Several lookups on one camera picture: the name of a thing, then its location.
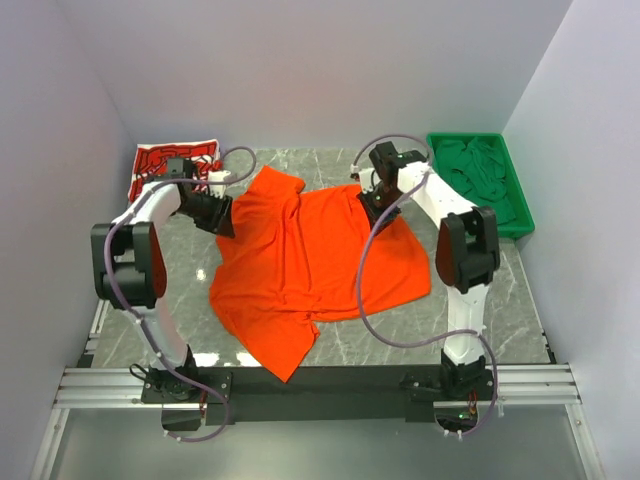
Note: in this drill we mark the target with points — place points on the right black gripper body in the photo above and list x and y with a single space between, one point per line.
379 212

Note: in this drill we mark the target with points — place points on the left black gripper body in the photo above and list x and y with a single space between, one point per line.
215 214

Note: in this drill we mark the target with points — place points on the orange t-shirt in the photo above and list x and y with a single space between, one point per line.
296 260

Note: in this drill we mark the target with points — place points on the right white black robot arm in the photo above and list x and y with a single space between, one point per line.
467 252

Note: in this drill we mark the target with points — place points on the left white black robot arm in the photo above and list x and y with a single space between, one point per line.
130 273

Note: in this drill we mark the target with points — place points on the red white printed folded t-shirt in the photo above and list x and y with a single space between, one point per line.
151 161

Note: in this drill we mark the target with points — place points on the green t-shirt in bin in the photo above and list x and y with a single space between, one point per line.
477 171

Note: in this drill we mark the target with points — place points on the green plastic bin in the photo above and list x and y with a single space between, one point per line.
523 224

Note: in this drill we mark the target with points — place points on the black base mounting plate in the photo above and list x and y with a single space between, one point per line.
253 394

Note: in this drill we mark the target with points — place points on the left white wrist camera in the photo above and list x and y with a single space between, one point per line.
218 181

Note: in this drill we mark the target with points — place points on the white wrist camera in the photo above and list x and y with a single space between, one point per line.
366 177
218 181

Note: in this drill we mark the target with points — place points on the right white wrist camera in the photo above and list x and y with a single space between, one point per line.
366 177

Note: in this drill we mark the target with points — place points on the aluminium rail frame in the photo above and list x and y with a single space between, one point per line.
528 373

